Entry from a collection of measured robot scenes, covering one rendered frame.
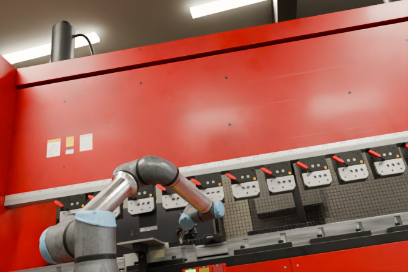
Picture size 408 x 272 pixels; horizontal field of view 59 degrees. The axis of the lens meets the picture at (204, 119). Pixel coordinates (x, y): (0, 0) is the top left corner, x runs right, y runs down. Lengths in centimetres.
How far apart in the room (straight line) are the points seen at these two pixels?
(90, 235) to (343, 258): 125
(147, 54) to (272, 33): 85
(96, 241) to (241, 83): 151
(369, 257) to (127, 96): 164
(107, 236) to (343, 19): 206
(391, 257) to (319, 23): 146
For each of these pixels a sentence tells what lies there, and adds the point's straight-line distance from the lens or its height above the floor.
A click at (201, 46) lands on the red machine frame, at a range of 246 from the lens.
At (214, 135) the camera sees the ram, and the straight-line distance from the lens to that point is 216.
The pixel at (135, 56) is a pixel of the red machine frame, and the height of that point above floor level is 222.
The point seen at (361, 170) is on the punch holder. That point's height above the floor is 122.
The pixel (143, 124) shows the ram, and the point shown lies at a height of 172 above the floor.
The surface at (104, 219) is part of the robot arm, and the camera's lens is 111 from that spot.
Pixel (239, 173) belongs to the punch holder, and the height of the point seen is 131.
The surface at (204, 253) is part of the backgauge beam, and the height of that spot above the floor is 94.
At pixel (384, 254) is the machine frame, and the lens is 200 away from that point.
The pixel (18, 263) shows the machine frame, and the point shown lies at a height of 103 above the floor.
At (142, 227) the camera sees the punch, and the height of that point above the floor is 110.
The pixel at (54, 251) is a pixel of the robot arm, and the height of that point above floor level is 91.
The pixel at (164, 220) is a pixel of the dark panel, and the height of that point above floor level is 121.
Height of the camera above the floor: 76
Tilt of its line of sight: 25 degrees up
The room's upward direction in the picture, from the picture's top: 8 degrees counter-clockwise
